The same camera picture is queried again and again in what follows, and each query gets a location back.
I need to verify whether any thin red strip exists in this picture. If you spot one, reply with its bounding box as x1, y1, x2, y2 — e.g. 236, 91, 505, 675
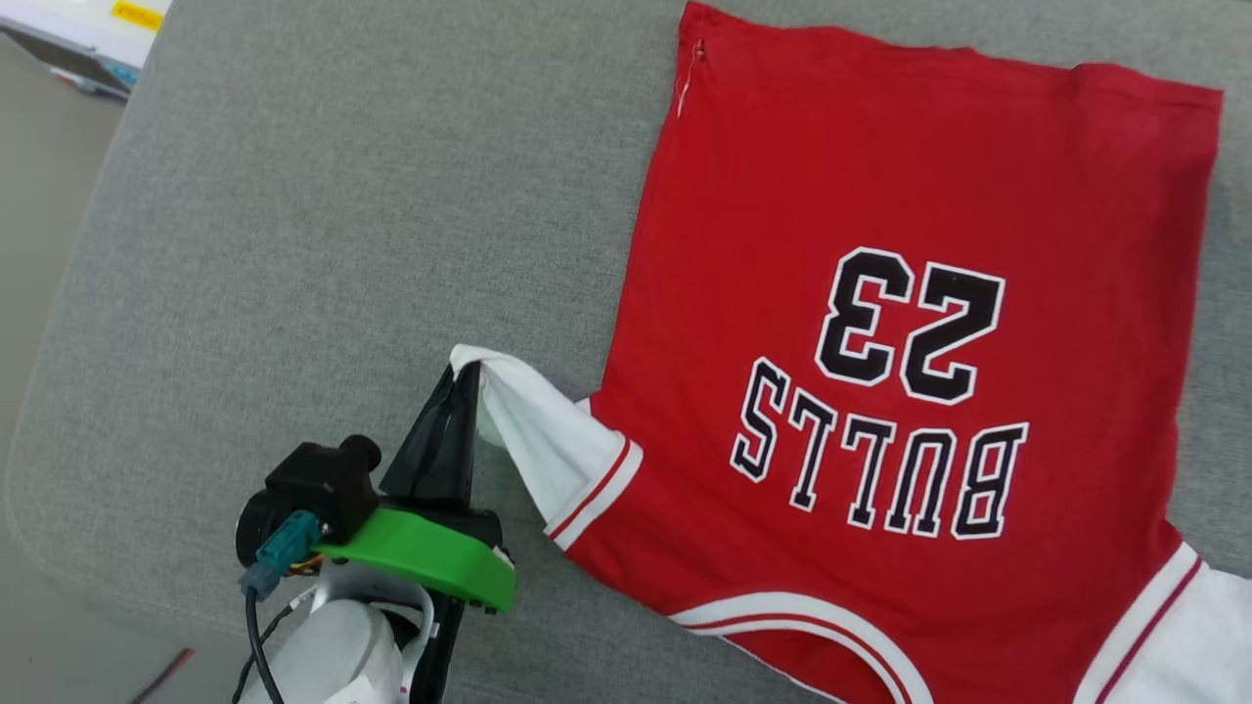
127, 647, 195, 704

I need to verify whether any teal left camera connector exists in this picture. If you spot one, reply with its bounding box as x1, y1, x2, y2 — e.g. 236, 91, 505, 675
240, 510, 324, 599

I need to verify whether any red Bulls basketball jersey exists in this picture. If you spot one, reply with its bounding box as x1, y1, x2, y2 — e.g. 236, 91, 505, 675
450, 0, 1252, 704

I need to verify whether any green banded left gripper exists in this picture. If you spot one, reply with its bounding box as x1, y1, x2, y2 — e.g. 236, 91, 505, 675
315, 362, 517, 615

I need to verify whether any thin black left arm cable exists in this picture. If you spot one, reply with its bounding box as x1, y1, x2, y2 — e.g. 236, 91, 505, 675
233, 585, 294, 704

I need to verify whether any white box with yellow label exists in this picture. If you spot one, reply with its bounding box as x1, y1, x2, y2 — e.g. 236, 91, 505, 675
0, 0, 175, 102

